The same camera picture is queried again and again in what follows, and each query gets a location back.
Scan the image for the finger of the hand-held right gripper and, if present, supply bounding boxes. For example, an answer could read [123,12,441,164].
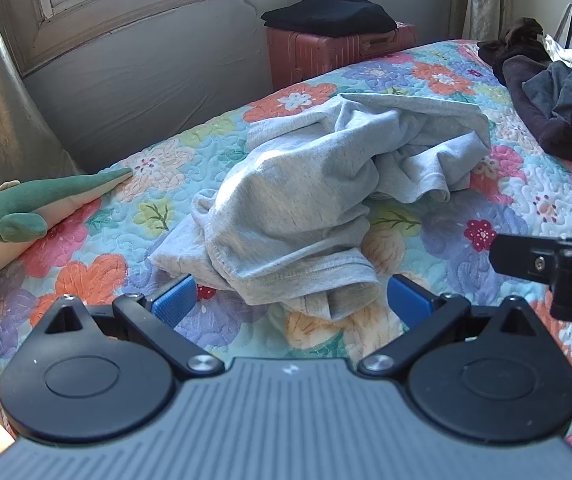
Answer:
[490,232,572,324]

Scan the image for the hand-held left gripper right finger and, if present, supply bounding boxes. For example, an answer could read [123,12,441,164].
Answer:
[357,274,543,381]

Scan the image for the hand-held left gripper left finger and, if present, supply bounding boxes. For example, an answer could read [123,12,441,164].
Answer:
[36,274,225,382]

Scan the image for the black folded clothes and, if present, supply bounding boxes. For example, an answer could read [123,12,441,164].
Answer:
[260,0,398,38]

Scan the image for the floral quilt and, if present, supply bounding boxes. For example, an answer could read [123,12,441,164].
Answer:
[0,37,572,456]

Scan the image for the dark purple garment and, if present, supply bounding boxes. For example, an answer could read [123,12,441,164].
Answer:
[502,54,572,162]

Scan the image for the dark grey garment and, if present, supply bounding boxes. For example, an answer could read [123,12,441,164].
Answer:
[522,57,572,137]

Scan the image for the green plush toy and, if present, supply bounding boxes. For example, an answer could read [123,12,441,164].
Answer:
[0,166,134,283]

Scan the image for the white cloth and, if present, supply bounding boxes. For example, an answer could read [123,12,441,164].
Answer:
[541,34,572,67]

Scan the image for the brown fluffy garment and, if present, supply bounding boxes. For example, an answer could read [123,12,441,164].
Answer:
[477,16,549,86]

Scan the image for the pink suitcase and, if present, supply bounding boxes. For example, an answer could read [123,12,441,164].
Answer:
[266,22,418,92]

